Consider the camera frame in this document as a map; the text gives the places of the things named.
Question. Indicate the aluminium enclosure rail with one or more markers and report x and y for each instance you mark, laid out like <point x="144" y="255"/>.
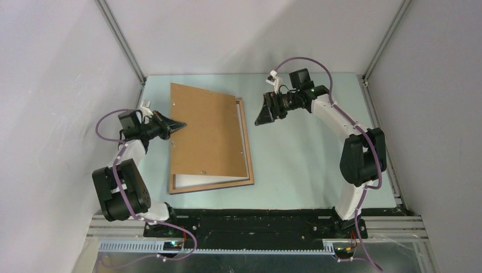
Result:
<point x="119" y="36"/>

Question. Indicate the grey cable duct strip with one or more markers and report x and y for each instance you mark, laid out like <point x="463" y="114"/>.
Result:
<point x="165" y="247"/>

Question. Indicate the sunflower photo print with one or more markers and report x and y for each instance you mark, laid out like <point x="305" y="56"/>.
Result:
<point x="193" y="183"/>

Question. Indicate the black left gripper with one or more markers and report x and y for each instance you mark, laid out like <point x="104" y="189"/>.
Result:
<point x="171" y="125"/>

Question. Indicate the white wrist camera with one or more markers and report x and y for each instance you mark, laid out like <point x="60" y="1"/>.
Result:
<point x="274" y="80"/>
<point x="146" y="107"/>

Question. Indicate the wooden picture frame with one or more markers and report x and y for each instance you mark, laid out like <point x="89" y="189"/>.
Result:
<point x="216" y="157"/>

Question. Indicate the brown cardboard backing board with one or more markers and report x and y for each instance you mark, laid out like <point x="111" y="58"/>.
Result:
<point x="190" y="104"/>

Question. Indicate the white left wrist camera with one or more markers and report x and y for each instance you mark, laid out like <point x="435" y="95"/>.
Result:
<point x="146" y="107"/>

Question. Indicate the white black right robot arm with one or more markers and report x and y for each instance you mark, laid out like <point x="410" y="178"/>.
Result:
<point x="364" y="152"/>

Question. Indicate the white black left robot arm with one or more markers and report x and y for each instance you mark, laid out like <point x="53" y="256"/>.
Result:
<point x="121" y="190"/>

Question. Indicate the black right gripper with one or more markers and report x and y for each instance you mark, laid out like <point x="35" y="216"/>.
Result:
<point x="270" y="109"/>

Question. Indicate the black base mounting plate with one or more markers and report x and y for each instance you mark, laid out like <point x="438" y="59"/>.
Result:
<point x="299" y="229"/>

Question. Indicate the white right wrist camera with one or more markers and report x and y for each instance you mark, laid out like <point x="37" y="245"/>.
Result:
<point x="274" y="80"/>

